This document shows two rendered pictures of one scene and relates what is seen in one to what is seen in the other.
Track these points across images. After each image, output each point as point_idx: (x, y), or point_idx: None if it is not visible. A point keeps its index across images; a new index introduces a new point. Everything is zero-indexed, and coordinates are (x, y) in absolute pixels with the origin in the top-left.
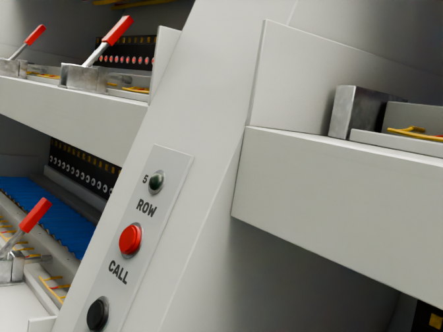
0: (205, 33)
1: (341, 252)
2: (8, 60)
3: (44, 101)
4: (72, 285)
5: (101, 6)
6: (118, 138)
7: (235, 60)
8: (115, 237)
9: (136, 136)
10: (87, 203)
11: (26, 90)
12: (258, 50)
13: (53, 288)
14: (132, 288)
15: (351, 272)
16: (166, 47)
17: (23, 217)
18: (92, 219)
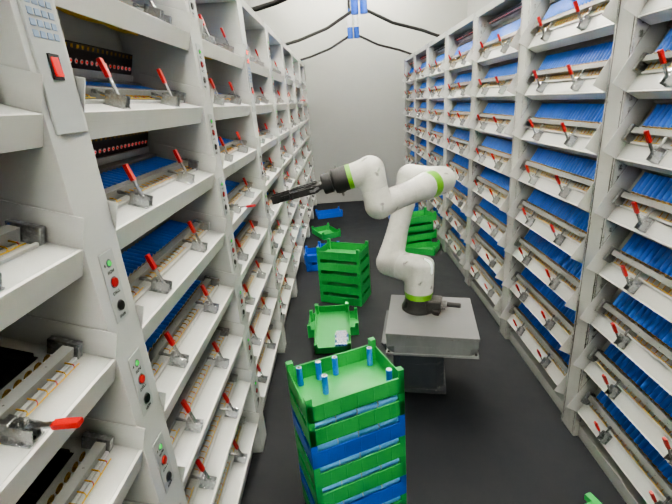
0: (256, 137)
1: (261, 153)
2: (229, 154)
3: (247, 157)
4: (260, 174)
5: None
6: (254, 155)
7: (258, 140)
8: (260, 165)
9: (257, 153)
10: None
11: (244, 158)
12: (261, 139)
13: (244, 190)
14: (262, 167)
15: None
16: (256, 140)
17: (230, 194)
18: None
